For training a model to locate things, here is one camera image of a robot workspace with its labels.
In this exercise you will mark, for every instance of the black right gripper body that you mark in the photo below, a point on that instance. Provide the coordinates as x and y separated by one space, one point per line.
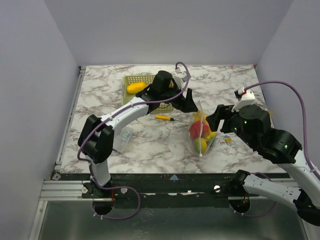
223 118

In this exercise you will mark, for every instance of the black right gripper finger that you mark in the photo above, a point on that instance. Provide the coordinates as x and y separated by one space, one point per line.
214 119
226 126

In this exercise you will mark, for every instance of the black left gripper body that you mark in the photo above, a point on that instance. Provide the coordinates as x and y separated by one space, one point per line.
179 103

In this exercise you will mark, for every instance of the yellow banana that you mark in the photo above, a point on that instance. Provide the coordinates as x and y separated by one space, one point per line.
135 87
209 135

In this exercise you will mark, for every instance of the red tomato toy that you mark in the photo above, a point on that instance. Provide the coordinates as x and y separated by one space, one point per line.
198 129

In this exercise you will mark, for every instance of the clear zip top bag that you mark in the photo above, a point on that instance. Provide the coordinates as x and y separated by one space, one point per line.
209 143

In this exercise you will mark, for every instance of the yellow green mango toy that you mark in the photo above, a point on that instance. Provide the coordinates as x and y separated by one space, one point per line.
200 145

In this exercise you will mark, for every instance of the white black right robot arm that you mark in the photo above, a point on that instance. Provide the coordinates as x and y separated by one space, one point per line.
253 126

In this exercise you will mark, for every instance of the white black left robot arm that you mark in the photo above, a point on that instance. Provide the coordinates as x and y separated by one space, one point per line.
97 136

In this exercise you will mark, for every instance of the small yellow blue clip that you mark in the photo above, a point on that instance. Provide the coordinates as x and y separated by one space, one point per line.
228 140

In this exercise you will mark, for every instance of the beige perforated plastic basket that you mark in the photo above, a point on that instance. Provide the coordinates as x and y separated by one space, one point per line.
148 79

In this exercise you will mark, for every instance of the clear plastic box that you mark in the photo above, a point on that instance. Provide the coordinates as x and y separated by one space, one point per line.
122 139

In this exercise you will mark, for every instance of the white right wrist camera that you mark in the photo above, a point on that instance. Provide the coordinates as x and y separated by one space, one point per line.
244 97

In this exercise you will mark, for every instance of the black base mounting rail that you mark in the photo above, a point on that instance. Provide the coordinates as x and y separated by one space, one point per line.
162 190

